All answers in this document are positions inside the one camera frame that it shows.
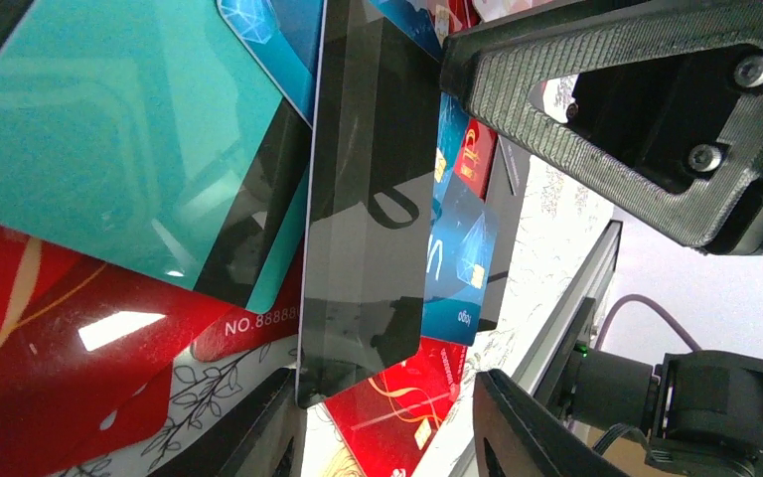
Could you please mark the black card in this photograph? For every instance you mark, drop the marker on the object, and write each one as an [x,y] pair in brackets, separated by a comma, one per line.
[505,197]
[370,201]

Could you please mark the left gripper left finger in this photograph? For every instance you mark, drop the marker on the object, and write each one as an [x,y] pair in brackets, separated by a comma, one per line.
[256,438]

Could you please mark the red card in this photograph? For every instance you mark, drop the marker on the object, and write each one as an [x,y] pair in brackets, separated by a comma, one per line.
[86,350]
[475,158]
[387,421]

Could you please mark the teal striped card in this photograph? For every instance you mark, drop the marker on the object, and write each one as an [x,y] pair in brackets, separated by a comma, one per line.
[147,134]

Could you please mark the red card right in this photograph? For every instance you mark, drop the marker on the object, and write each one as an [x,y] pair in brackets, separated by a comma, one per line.
[475,158]

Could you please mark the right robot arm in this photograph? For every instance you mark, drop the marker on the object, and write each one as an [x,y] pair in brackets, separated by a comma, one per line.
[695,414]

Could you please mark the red card bottom centre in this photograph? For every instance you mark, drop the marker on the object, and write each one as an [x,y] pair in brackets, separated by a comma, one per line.
[387,421]

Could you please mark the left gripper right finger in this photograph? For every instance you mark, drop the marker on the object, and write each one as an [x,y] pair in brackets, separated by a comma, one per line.
[515,435]

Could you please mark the blue logo card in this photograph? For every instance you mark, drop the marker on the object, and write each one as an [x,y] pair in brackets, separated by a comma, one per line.
[461,242]

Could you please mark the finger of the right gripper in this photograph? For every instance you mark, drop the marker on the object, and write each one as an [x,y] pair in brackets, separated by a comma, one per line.
[657,106]

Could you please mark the red card bottom left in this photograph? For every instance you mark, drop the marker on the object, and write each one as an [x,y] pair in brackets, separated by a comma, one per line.
[86,350]

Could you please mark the floral patterned table mat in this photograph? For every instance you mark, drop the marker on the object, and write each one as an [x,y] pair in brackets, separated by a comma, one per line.
[560,221]

